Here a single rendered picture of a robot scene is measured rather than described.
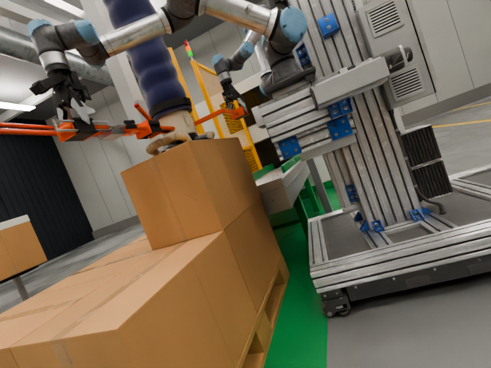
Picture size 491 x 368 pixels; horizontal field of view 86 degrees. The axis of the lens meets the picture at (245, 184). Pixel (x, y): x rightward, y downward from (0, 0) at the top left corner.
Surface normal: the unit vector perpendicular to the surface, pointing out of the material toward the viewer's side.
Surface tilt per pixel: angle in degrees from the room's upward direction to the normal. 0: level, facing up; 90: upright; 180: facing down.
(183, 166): 90
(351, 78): 90
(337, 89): 90
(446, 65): 90
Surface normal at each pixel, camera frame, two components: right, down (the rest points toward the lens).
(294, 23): 0.34, 0.02
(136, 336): 0.88, -0.32
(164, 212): -0.32, 0.19
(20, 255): 0.68, -0.21
